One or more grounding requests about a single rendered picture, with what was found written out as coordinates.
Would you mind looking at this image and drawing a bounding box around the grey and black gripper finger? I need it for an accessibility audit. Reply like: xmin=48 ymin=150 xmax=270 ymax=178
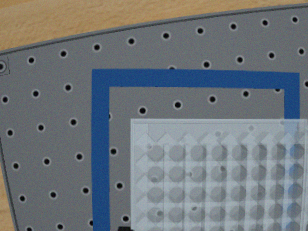
xmin=118 ymin=226 xmax=133 ymax=231

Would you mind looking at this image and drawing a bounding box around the grey flat base plate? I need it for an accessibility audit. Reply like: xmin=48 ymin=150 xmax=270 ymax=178
xmin=0 ymin=3 xmax=308 ymax=231

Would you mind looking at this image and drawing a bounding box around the blue l-shaped tape strip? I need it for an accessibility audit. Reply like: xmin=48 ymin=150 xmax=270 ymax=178
xmin=91 ymin=69 xmax=300 ymax=231

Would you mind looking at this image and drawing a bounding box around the white well plate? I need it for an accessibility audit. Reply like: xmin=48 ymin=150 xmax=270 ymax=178
xmin=130 ymin=118 xmax=308 ymax=231

